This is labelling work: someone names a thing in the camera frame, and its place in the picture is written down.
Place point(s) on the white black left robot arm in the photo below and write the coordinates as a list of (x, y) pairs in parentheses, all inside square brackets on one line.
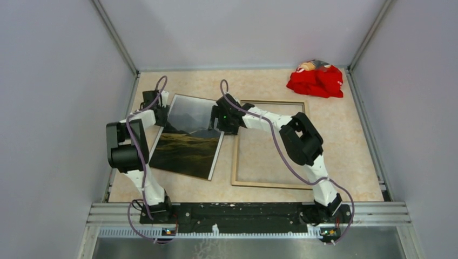
[(129, 153)]

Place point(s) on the landscape photo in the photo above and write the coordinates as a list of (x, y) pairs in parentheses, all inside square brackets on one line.
[(186, 145)]

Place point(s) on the aluminium front rail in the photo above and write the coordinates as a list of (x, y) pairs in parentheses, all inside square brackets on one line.
[(115, 219)]

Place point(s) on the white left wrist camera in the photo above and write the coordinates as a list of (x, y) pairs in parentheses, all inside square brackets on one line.
[(163, 99)]

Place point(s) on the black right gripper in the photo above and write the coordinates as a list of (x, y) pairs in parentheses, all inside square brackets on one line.
[(217, 113)]

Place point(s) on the red crumpled cloth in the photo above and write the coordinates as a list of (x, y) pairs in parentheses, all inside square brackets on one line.
[(317, 78)]

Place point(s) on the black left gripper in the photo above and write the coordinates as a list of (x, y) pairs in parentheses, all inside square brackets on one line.
[(165, 111)]

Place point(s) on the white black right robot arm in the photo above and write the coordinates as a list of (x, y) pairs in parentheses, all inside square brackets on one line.
[(298, 143)]

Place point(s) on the wooden picture frame with glass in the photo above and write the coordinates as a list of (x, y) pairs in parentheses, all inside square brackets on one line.
[(256, 161)]

